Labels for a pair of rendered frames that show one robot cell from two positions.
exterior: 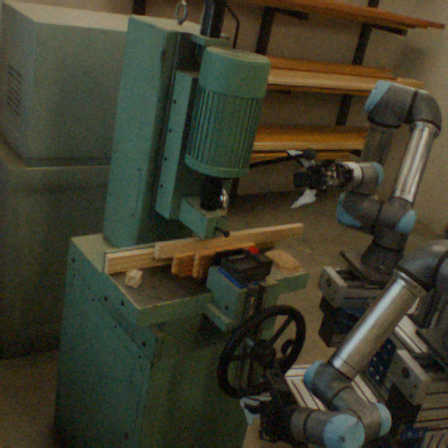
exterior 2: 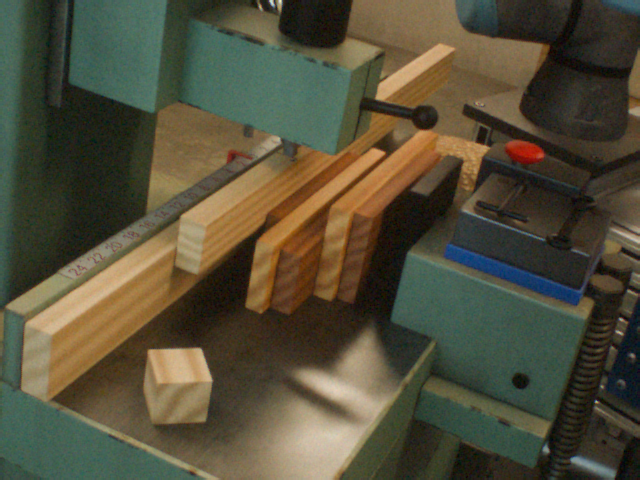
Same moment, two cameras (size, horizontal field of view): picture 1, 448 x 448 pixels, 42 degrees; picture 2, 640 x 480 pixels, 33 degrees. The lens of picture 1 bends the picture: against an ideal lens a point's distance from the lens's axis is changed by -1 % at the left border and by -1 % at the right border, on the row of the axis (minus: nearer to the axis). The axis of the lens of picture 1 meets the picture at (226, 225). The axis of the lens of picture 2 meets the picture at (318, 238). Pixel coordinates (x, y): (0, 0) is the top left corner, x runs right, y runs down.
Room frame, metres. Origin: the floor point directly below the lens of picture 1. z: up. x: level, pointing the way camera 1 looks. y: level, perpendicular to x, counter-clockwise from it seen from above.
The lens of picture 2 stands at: (0.85, 0.42, 1.31)
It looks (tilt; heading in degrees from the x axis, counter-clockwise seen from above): 28 degrees down; 330
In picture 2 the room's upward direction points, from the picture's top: 12 degrees clockwise
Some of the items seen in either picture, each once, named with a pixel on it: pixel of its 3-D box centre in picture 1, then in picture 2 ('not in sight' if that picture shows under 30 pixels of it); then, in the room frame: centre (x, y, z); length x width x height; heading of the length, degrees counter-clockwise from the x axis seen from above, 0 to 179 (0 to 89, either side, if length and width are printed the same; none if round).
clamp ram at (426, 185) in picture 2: (233, 269); (460, 238); (1.44, -0.04, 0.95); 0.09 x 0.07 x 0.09; 131
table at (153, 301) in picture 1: (219, 287); (391, 307); (1.47, -0.02, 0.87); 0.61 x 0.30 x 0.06; 131
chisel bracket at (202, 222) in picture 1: (202, 219); (279, 84); (1.56, 0.07, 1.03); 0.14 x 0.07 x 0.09; 41
